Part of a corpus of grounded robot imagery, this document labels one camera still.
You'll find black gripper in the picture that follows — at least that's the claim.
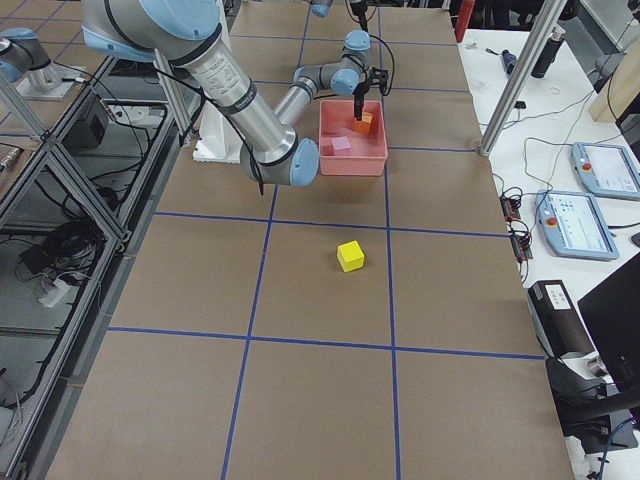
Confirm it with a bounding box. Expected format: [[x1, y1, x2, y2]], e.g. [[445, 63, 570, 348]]
[[348, 0, 368, 31], [353, 71, 372, 120]]

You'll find orange foam block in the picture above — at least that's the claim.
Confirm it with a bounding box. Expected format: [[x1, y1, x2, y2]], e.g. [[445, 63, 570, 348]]
[[353, 112, 375, 135]]

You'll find pink foam block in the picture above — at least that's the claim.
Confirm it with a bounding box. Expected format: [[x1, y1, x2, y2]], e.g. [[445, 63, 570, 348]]
[[331, 136, 351, 155]]

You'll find yellow foam block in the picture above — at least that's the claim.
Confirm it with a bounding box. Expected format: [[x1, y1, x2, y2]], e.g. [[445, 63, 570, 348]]
[[336, 240, 365, 273]]

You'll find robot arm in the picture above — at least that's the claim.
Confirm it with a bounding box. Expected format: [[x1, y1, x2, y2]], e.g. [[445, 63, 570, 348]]
[[82, 1, 372, 187], [309, 0, 368, 31]]

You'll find pink plastic bin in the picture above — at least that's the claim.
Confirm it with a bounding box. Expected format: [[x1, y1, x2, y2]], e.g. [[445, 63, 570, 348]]
[[319, 100, 388, 177]]

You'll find black water bottle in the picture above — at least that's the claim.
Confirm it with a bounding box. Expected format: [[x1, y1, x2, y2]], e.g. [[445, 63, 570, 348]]
[[531, 25, 566, 79]]

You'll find lower teach pendant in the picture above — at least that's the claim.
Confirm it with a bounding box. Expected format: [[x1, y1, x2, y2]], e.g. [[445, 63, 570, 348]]
[[536, 190, 619, 261]]

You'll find teach pendant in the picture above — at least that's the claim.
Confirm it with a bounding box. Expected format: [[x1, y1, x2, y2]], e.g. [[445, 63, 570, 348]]
[[536, 190, 619, 261], [571, 142, 639, 201]]

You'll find upper teach pendant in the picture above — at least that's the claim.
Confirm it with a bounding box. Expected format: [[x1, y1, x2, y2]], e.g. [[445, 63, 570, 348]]
[[571, 142, 639, 201]]

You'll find black box with label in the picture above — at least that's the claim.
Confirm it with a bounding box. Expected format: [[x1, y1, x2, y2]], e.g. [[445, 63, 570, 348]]
[[527, 280, 595, 358]]

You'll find black monitor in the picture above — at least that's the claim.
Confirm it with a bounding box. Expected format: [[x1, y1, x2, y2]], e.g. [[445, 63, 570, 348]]
[[578, 255, 639, 390]]

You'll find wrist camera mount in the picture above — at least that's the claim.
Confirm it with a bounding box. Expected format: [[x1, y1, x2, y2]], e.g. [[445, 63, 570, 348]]
[[369, 67, 391, 97]]

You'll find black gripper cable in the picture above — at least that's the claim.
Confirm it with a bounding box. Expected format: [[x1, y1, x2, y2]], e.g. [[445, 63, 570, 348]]
[[369, 32, 400, 96]]

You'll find white camera post base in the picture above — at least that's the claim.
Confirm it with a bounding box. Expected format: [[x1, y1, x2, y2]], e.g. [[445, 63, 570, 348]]
[[193, 101, 243, 164]]

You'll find aluminium frame post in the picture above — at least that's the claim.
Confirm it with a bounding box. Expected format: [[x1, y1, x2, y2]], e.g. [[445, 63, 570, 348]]
[[477, 0, 568, 157]]

